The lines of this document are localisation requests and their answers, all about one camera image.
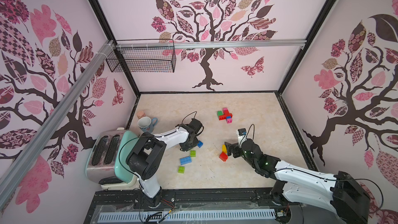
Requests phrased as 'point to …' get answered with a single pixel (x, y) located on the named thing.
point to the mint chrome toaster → (106, 162)
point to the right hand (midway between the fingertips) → (231, 140)
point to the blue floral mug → (146, 124)
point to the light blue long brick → (186, 159)
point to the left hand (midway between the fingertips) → (192, 148)
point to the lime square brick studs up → (193, 153)
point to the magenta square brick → (225, 111)
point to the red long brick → (224, 116)
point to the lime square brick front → (181, 169)
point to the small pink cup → (140, 114)
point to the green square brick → (219, 113)
